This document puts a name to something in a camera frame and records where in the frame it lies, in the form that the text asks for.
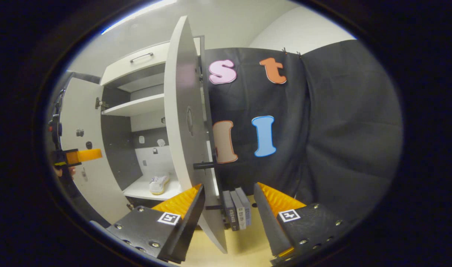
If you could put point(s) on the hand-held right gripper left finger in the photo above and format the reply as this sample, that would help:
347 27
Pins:
189 226

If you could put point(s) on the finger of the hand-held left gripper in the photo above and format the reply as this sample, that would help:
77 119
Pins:
87 155

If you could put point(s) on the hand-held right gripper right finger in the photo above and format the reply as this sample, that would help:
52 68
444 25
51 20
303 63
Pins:
270 222

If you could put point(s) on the white shoe cabinet door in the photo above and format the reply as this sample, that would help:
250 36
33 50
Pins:
177 92
100 185

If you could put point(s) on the white sneaker shoe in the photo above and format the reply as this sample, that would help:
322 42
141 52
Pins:
159 184

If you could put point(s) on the white shoe cabinet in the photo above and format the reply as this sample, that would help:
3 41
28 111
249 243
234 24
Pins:
140 189

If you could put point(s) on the metal door hinge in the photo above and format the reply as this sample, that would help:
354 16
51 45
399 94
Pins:
101 104

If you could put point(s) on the white cabinet shelf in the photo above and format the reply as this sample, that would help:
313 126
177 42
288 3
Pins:
137 105

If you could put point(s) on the white cabinet drawer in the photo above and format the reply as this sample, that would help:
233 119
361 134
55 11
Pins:
118 72

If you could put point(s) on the grey blue book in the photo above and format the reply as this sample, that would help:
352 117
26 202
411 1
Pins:
245 207

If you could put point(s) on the dark book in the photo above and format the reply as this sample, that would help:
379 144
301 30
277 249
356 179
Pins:
229 215

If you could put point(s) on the black backdrop cloth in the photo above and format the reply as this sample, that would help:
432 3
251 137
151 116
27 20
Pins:
341 129

